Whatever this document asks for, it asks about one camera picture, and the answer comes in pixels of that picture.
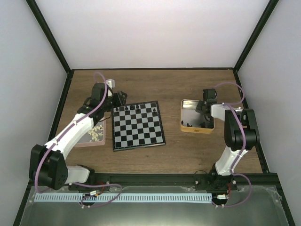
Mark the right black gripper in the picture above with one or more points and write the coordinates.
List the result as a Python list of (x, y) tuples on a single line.
[(198, 108)]

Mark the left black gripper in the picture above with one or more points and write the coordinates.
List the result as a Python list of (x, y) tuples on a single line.
[(120, 101)]

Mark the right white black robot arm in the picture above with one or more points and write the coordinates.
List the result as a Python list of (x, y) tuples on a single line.
[(241, 134)]

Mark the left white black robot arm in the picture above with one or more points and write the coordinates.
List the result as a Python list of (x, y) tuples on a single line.
[(47, 162)]

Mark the pile of black chess pieces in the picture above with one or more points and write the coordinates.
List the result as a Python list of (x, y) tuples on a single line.
[(199, 124)]

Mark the pile of white chess pieces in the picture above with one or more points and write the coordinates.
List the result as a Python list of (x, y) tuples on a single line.
[(96, 133)]

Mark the yellow metal tin box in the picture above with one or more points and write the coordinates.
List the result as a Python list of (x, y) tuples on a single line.
[(189, 114)]

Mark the black grey chessboard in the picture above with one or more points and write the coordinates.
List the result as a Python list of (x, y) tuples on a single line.
[(135, 129)]

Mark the pink tray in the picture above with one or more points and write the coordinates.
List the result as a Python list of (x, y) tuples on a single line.
[(84, 141)]

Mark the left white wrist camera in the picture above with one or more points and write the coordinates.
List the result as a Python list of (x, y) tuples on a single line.
[(111, 85)]

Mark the black aluminium mounting rail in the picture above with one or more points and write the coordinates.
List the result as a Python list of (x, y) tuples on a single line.
[(199, 180)]

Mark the light blue slotted cable duct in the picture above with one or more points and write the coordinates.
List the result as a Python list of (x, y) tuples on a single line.
[(127, 197)]

